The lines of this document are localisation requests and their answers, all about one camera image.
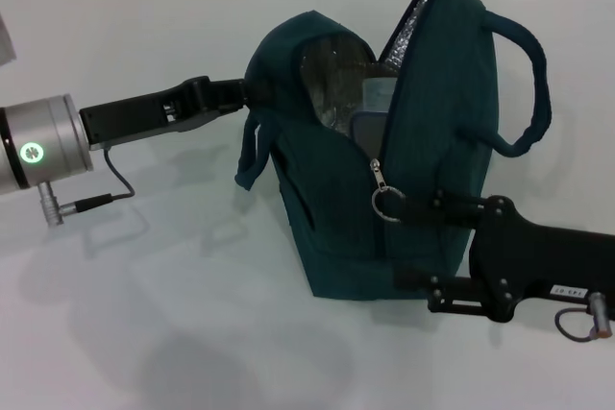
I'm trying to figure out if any right arm cable with connector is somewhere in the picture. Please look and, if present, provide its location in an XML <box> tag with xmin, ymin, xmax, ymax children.
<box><xmin>554</xmin><ymin>291</ymin><xmax>614</xmax><ymax>342</ymax></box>

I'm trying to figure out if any dark teal insulated lunch bag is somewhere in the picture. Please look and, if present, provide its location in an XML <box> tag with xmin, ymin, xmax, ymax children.
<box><xmin>234</xmin><ymin>0</ymin><xmax>553</xmax><ymax>301</ymax></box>

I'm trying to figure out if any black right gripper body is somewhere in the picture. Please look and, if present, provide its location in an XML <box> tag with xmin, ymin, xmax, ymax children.
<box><xmin>468</xmin><ymin>195</ymin><xmax>615</xmax><ymax>324</ymax></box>

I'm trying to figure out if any arm cable with connector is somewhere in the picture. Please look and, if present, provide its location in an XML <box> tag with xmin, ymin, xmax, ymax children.
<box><xmin>554</xmin><ymin>291</ymin><xmax>614</xmax><ymax>342</ymax></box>
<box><xmin>37</xmin><ymin>148</ymin><xmax>138</xmax><ymax>229</ymax></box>

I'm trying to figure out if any clear plastic container blue lid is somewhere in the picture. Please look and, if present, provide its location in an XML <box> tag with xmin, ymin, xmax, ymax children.
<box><xmin>350</xmin><ymin>74</ymin><xmax>400</xmax><ymax>161</ymax></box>

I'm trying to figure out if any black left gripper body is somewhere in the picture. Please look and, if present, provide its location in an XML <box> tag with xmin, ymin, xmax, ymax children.
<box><xmin>78</xmin><ymin>75</ymin><xmax>227</xmax><ymax>151</ymax></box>

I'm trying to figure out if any left arm cable with connector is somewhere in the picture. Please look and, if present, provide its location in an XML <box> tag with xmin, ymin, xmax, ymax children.
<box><xmin>37</xmin><ymin>148</ymin><xmax>138</xmax><ymax>229</ymax></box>

